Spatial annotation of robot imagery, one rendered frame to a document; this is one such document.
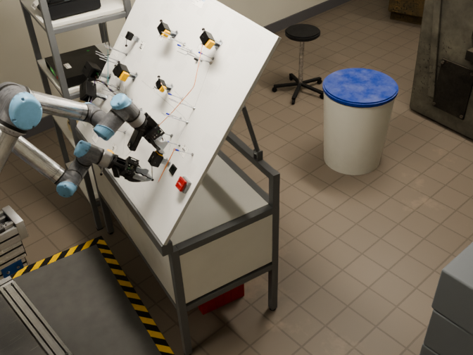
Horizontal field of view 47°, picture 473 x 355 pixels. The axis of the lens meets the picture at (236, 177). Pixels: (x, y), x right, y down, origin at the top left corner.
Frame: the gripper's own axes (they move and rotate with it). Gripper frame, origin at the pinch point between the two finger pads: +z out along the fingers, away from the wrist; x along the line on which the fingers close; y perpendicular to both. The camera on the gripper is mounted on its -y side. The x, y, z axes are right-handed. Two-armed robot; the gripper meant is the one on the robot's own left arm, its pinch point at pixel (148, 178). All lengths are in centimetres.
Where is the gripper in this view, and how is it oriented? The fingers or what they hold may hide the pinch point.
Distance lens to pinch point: 256.3
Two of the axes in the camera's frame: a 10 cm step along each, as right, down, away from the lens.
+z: 8.3, 3.7, 4.2
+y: 5.2, -2.5, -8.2
